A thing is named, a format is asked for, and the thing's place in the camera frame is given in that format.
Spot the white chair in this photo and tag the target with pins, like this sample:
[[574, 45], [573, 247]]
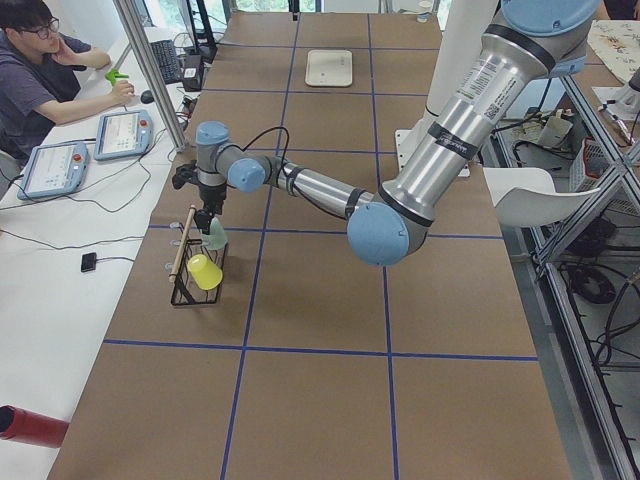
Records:
[[526, 197]]

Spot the computer mouse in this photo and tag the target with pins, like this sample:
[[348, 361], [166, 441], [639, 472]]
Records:
[[147, 97]]

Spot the black wire cup rack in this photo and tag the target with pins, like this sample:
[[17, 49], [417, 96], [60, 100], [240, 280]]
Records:
[[184, 290]]

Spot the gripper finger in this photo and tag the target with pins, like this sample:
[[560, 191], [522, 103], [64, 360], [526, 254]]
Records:
[[214, 216], [201, 220]]

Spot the seated person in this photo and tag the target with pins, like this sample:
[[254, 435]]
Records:
[[38, 83]]

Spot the black box on desk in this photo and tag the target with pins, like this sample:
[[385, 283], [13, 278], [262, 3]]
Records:
[[193, 73]]

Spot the black keyboard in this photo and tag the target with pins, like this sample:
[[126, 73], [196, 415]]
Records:
[[167, 61]]

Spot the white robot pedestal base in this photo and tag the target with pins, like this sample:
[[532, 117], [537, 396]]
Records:
[[460, 47]]

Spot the green toy object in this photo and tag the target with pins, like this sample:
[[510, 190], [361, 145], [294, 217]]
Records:
[[113, 76]]

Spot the teach pendant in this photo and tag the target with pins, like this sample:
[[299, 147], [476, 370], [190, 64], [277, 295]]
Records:
[[54, 170], [123, 134]]

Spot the small black device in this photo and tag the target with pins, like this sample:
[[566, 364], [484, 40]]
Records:
[[88, 262]]

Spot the pale green cup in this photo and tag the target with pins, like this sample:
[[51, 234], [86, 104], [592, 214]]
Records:
[[217, 238]]

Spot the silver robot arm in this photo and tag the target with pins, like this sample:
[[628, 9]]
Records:
[[489, 53]]

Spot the aluminium frame post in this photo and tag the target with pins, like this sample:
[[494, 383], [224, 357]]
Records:
[[138, 40]]

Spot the far teach pendant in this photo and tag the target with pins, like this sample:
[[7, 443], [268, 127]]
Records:
[[123, 134]]

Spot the near teach pendant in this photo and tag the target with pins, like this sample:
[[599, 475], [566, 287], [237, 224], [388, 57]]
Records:
[[54, 170]]

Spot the cream rabbit tray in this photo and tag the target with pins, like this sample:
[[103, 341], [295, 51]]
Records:
[[329, 68]]

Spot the yellow cup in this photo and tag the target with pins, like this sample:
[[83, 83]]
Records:
[[207, 274]]

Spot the red cylinder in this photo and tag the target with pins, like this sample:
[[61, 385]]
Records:
[[24, 426]]

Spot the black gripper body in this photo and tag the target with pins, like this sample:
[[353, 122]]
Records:
[[212, 199]]

